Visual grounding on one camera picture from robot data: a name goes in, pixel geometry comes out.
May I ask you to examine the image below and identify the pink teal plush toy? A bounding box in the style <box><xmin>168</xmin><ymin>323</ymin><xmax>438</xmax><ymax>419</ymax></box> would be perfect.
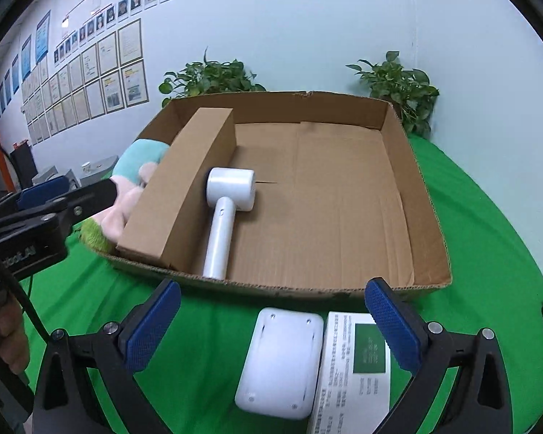
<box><xmin>80</xmin><ymin>139</ymin><xmax>170</xmax><ymax>254</ymax></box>

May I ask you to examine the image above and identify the long brown cardboard box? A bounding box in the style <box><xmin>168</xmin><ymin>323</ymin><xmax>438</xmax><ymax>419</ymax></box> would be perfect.
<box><xmin>117</xmin><ymin>106</ymin><xmax>236</xmax><ymax>271</ymax></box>

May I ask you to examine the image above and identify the white green printed carton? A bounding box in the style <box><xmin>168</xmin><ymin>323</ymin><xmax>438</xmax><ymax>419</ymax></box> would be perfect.
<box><xmin>308</xmin><ymin>311</ymin><xmax>391</xmax><ymax>434</ymax></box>

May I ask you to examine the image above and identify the white hair dryer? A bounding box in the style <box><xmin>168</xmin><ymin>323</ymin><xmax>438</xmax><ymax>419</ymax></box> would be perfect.
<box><xmin>203</xmin><ymin>167</ymin><xmax>256</xmax><ymax>280</ymax></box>

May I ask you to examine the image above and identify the white plastic device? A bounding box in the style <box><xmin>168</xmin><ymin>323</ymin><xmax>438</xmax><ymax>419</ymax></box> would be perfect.
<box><xmin>234</xmin><ymin>308</ymin><xmax>324</xmax><ymax>420</ymax></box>

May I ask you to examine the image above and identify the person's hand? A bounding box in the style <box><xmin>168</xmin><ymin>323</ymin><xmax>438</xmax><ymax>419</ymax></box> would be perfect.
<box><xmin>0</xmin><ymin>294</ymin><xmax>30</xmax><ymax>375</ymax></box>

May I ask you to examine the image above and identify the grey plastic stool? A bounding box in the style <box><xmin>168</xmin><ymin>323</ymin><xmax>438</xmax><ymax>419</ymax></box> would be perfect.
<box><xmin>32</xmin><ymin>166</ymin><xmax>80</xmax><ymax>190</ymax></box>
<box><xmin>79</xmin><ymin>155</ymin><xmax>118</xmax><ymax>186</ymax></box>

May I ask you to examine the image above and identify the green tablecloth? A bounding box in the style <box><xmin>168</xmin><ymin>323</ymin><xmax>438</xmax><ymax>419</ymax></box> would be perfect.
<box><xmin>29</xmin><ymin>137</ymin><xmax>543</xmax><ymax>433</ymax></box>

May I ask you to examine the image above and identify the framed certificate lower right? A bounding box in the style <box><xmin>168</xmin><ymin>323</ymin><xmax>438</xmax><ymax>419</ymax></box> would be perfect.
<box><xmin>120</xmin><ymin>60</ymin><xmax>149</xmax><ymax>107</ymax></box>

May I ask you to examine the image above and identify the framed certificate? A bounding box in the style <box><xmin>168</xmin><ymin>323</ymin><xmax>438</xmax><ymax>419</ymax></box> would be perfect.
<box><xmin>118</xmin><ymin>20</ymin><xmax>143</xmax><ymax>65</ymax></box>
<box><xmin>120</xmin><ymin>60</ymin><xmax>149</xmax><ymax>107</ymax></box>

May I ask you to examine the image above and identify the left potted green plant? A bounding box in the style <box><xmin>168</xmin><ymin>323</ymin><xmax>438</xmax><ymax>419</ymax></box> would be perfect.
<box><xmin>157</xmin><ymin>51</ymin><xmax>266</xmax><ymax>108</ymax></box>

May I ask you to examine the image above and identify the potted green plant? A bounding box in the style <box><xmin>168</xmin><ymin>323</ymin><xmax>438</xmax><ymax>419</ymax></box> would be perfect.
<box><xmin>157</xmin><ymin>51</ymin><xmax>266</xmax><ymax>108</ymax></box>
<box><xmin>346</xmin><ymin>51</ymin><xmax>440</xmax><ymax>138</ymax></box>

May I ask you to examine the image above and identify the framed certificate upper right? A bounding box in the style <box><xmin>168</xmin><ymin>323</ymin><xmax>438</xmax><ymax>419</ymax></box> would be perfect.
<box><xmin>118</xmin><ymin>20</ymin><xmax>143</xmax><ymax>65</ymax></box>

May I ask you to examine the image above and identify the large open cardboard box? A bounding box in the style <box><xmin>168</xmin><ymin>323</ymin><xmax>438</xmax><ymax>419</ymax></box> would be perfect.
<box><xmin>106</xmin><ymin>92</ymin><xmax>452</xmax><ymax>299</ymax></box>

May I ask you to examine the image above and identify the right potted green plant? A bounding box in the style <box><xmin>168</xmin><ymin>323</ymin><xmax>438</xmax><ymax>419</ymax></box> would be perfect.
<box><xmin>346</xmin><ymin>51</ymin><xmax>440</xmax><ymax>138</ymax></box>

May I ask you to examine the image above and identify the black cable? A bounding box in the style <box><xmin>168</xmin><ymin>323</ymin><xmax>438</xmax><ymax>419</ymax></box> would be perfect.
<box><xmin>0</xmin><ymin>137</ymin><xmax>51</xmax><ymax>344</ymax></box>

